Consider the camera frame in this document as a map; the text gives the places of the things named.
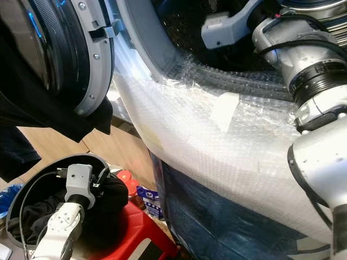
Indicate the white tape piece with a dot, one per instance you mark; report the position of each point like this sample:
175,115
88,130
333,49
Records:
225,111

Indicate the dark brown garment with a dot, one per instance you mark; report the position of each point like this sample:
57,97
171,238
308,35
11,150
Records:
38,214

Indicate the grey rubber door gasket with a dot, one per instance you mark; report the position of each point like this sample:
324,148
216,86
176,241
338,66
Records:
135,38

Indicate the red bottle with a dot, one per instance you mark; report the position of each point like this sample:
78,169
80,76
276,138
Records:
129,187

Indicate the blue plastic bag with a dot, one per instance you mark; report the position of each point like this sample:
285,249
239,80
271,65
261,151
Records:
10,199

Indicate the clear bubble wrap sheet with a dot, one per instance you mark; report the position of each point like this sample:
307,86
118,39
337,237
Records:
222,162

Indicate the black round bucket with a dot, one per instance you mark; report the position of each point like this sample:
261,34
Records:
40,170

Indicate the red plastic stool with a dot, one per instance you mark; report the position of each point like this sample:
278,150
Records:
141,233

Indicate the round washer door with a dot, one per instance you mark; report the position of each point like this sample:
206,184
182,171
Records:
100,70

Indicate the blue and white package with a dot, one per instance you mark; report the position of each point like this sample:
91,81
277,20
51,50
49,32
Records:
150,203

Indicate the bubble-wrapped front-load washing machine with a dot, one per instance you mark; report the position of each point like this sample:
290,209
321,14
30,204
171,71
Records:
222,227

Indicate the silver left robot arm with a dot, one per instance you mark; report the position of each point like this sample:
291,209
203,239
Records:
57,230

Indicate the large black shirt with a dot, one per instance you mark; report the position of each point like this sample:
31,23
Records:
27,81

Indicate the yellow sticker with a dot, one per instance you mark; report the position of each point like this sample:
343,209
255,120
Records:
152,140

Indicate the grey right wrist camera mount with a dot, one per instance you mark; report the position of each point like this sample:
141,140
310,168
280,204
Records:
222,30

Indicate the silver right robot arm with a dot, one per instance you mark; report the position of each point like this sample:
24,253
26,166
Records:
314,162

